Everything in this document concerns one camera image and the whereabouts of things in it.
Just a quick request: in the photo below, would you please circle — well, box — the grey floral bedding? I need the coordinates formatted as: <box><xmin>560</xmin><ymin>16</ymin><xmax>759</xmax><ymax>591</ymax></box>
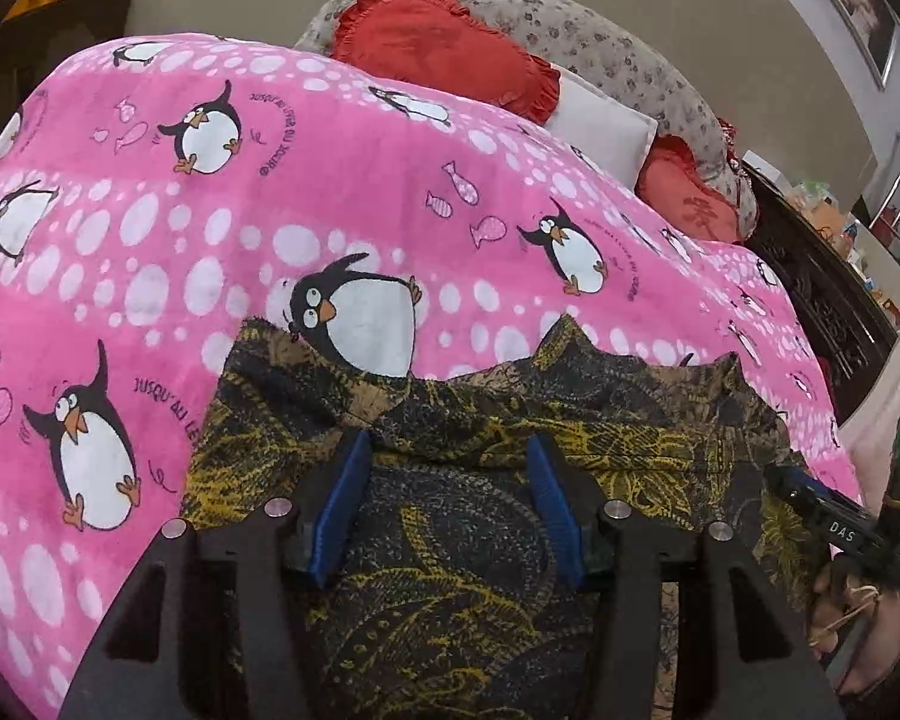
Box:
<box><xmin>294</xmin><ymin>0</ymin><xmax>758</xmax><ymax>237</ymax></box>

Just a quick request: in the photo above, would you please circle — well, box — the person's right hand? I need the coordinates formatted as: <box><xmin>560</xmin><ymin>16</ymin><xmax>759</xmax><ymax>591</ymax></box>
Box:
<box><xmin>808</xmin><ymin>559</ymin><xmax>900</xmax><ymax>700</ymax></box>

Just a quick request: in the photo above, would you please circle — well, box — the framed wall picture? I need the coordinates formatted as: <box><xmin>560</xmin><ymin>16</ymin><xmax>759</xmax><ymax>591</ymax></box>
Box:
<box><xmin>808</xmin><ymin>0</ymin><xmax>900</xmax><ymax>92</ymax></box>

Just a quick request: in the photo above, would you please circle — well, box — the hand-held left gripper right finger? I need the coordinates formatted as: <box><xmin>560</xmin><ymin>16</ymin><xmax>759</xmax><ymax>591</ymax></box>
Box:
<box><xmin>525</xmin><ymin>435</ymin><xmax>847</xmax><ymax>720</ymax></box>

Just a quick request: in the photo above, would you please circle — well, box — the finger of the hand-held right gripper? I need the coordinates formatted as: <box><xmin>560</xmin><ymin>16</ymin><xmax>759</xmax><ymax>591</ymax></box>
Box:
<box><xmin>763</xmin><ymin>465</ymin><xmax>880</xmax><ymax>557</ymax></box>

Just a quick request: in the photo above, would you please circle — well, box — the pink penguin print blanket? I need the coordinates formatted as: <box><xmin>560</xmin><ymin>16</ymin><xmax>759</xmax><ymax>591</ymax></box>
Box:
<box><xmin>0</xmin><ymin>33</ymin><xmax>865</xmax><ymax>720</ymax></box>

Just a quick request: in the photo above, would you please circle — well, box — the group of bottles and packets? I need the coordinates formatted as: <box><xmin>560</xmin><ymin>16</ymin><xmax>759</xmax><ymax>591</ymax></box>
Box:
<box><xmin>786</xmin><ymin>178</ymin><xmax>900</xmax><ymax>327</ymax></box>

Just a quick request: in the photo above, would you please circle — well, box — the dark wooden side table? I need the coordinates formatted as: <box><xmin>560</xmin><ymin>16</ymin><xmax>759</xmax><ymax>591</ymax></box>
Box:
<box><xmin>0</xmin><ymin>0</ymin><xmax>136</xmax><ymax>173</ymax></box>

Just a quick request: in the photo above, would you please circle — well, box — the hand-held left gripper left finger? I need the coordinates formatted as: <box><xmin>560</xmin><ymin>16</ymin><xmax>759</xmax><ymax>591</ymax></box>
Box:
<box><xmin>58</xmin><ymin>427</ymin><xmax>377</xmax><ymax>720</ymax></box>

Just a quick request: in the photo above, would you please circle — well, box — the brown floral patterned shirt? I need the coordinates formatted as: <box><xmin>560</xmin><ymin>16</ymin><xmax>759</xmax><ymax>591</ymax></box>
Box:
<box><xmin>184</xmin><ymin>313</ymin><xmax>830</xmax><ymax>720</ymax></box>

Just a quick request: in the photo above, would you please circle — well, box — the white plastic chair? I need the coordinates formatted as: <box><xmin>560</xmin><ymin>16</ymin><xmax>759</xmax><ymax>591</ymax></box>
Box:
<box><xmin>832</xmin><ymin>324</ymin><xmax>900</xmax><ymax>470</ymax></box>

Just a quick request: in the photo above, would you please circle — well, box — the white pillow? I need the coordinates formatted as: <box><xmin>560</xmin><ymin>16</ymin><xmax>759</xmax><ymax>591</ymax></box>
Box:
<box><xmin>546</xmin><ymin>64</ymin><xmax>659</xmax><ymax>190</ymax></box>

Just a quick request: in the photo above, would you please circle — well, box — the dark carved wooden cabinet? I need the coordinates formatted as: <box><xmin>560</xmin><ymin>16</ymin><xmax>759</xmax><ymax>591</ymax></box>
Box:
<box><xmin>741</xmin><ymin>154</ymin><xmax>900</xmax><ymax>425</ymax></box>

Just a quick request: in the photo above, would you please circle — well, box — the large red heart pillow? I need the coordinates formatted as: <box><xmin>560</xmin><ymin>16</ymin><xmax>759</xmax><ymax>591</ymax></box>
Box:
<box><xmin>330</xmin><ymin>0</ymin><xmax>563</xmax><ymax>128</ymax></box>

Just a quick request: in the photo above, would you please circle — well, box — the small red heart pillow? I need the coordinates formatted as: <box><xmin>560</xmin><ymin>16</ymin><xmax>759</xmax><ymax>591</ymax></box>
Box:
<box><xmin>635</xmin><ymin>135</ymin><xmax>743</xmax><ymax>245</ymax></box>

